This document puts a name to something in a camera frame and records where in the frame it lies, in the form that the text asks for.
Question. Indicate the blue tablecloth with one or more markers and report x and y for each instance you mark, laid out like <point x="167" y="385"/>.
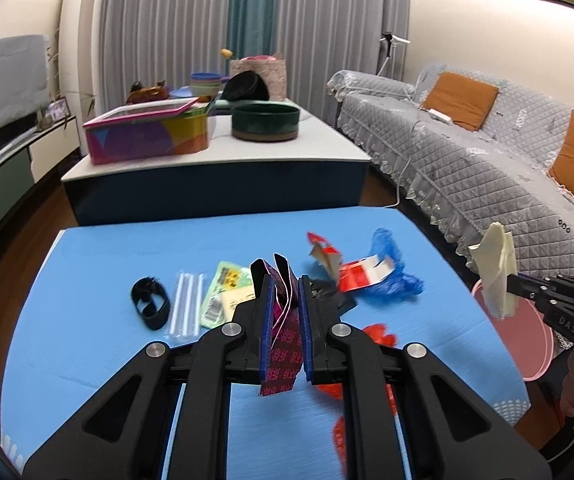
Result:
<point x="79" y="326"/>

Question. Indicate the black elastic band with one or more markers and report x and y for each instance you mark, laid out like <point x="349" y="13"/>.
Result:
<point x="151" y="302"/>

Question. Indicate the blue plastic bag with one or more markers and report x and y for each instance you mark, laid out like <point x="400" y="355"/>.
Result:
<point x="398" y="285"/>

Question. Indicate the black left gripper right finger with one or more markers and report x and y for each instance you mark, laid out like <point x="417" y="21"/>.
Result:
<point x="407" y="415"/>

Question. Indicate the cream paper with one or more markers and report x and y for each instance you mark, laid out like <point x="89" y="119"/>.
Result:
<point x="495" y="259"/>

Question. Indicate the small photo frame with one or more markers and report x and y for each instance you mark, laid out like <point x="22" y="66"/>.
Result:
<point x="57" y="110"/>

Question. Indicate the white standing air conditioner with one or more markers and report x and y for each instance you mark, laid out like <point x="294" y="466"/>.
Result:
<point x="79" y="61"/>

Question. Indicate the green snack packet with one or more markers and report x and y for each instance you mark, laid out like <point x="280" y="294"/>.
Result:
<point x="230" y="286"/>

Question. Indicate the pink trash bin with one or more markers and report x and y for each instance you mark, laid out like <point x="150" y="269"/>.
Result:
<point x="529" y="341"/>

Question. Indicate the pink woven basket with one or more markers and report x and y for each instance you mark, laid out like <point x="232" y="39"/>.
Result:
<point x="271" y="69"/>

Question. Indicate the black bowl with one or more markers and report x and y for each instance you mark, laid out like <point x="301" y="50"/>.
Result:
<point x="245" y="86"/>

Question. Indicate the white blue coffee table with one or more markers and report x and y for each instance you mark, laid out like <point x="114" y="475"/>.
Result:
<point x="319" y="169"/>

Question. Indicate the orange cushion far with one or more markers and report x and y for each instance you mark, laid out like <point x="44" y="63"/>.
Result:
<point x="465" y="100"/>

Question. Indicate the dark green round bowl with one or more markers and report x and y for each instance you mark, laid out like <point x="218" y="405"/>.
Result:
<point x="265" y="122"/>

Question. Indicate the white floor lamp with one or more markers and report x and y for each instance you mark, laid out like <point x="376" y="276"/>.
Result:
<point x="390" y="44"/>

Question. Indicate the magenta patterned wrapper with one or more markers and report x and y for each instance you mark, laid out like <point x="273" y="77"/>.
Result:
<point x="277" y="295"/>

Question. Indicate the grey quilted sofa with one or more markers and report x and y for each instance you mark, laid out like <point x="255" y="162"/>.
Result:
<point x="462" y="180"/>

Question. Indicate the black crumpled wrapper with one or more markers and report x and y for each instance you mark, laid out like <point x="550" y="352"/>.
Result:
<point x="328" y="293"/>

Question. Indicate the grey covered television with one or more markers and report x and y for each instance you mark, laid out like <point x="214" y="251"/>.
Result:
<point x="23" y="76"/>

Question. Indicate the red white carton piece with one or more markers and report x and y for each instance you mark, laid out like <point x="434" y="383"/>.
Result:
<point x="348" y="276"/>

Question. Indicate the grey curtain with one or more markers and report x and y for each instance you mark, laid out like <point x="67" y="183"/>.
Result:
<point x="151" y="40"/>

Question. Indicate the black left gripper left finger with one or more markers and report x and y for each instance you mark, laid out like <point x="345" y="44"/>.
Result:
<point x="165" y="414"/>

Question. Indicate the clear straw packet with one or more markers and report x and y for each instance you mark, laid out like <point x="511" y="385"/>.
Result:
<point x="184" y="321"/>

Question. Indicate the teal curtain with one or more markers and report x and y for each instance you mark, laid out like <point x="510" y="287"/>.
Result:
<point x="250" y="28"/>

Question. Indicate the red plastic wrapper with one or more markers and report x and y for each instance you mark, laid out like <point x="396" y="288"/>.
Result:
<point x="365" y="438"/>

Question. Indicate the stack of coloured bowls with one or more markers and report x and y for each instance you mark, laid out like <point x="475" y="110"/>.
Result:
<point x="205" y="84"/>

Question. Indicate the colourful storage box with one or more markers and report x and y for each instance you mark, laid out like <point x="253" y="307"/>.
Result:
<point x="148" y="130"/>

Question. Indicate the white green TV cabinet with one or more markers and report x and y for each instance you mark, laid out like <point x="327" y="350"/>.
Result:
<point x="33" y="156"/>

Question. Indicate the brown ornament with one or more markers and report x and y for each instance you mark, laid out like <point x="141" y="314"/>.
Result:
<point x="141" y="94"/>

